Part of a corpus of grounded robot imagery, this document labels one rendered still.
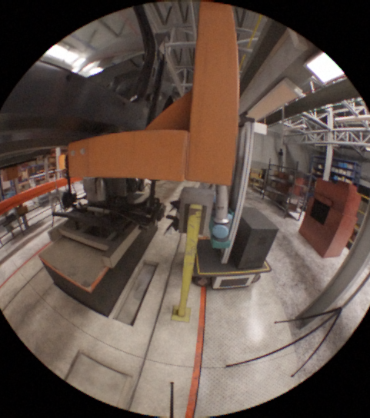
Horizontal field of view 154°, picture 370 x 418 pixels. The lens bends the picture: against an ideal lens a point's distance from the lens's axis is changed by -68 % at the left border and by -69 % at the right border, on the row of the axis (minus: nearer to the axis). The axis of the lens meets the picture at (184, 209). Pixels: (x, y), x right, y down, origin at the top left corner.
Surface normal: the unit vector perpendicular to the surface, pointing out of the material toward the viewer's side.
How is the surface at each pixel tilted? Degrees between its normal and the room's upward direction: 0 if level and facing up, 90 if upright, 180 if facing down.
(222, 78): 90
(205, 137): 90
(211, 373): 0
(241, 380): 0
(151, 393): 0
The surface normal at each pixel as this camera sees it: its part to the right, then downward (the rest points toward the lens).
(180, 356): 0.07, -0.92
